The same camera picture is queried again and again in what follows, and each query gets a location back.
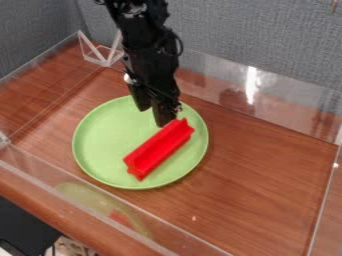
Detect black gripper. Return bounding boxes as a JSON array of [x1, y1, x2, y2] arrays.
[[105, 0, 183, 127]]

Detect red block carrot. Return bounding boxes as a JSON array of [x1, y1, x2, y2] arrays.
[[123, 118, 195, 181]]

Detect green round plate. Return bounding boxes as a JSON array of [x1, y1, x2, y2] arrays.
[[72, 96, 209, 190]]

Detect clear acrylic corner bracket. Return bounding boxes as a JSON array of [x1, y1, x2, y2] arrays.
[[78, 30, 125, 67]]

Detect black cable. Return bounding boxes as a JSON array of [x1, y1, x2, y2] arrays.
[[165, 28, 185, 58]]

